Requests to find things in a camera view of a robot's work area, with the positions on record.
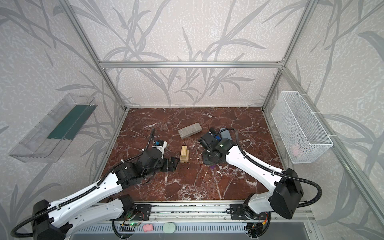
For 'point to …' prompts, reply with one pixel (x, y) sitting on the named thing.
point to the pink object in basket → (296, 150)
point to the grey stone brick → (190, 130)
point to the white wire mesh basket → (302, 135)
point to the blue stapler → (213, 131)
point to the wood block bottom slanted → (184, 147)
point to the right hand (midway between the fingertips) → (207, 155)
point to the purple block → (213, 166)
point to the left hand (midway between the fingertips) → (175, 155)
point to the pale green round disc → (169, 227)
